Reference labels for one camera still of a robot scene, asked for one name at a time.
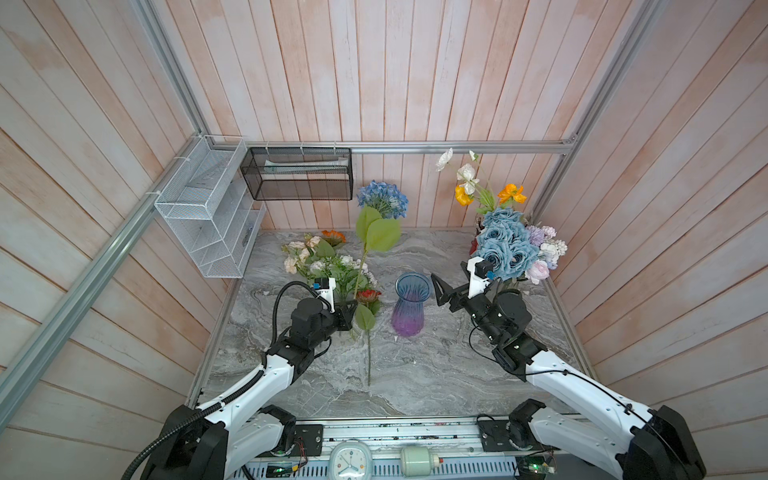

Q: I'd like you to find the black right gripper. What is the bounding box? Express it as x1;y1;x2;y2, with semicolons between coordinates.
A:
434;274;500;345

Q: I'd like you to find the red rose flower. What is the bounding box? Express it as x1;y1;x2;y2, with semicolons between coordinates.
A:
355;289;381;385

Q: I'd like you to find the white small-flower green bunch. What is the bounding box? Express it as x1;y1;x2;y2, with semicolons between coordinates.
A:
281;235;381;301

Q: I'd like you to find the light blue rose bunch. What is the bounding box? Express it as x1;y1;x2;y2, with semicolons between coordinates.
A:
474;208;539;281

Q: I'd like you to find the pastel mixed flower bouquet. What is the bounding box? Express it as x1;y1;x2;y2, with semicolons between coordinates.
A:
525;225;568;285

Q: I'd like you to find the blue purple glass vase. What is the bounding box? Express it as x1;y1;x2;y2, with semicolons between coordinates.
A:
391;272;431;337

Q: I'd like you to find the blue hydrangea flower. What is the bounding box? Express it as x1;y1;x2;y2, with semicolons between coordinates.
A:
353;180;409;297

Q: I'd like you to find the white ranunculus flower stem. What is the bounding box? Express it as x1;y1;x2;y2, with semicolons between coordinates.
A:
435;148;480;206

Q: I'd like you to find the yellow poppy flower stem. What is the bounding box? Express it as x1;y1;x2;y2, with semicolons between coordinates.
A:
455;182;527;215

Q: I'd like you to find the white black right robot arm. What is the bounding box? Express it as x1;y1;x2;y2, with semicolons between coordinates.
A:
431;273;707;479

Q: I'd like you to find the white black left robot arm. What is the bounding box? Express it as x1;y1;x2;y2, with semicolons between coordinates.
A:
123;278;358;479

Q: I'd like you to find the orange gerbera flower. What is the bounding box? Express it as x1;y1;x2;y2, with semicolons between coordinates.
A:
321;230;347;247

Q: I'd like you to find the white analog clock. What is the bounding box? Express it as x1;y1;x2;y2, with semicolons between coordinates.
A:
328;440;373;480

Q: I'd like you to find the pale green cylinder device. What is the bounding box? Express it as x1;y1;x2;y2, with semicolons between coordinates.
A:
400;445;443;478

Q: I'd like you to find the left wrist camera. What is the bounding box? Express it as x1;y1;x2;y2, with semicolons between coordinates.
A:
313;277;336;313

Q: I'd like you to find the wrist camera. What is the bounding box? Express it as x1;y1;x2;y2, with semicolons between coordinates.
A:
466;256;496;299
313;277;336;313

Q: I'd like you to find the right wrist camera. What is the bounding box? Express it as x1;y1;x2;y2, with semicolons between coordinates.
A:
466;256;496;299

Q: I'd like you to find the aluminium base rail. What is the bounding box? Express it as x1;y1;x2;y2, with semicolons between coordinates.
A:
230;413;637;480

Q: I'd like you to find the black mesh wall basket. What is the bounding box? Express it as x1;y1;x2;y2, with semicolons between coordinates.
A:
240;146;354;201

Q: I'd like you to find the white wire mesh shelf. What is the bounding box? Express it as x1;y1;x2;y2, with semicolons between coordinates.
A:
155;135;265;279

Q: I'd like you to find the aluminium wall frame rail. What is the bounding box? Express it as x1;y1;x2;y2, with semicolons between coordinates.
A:
0;0;667;433

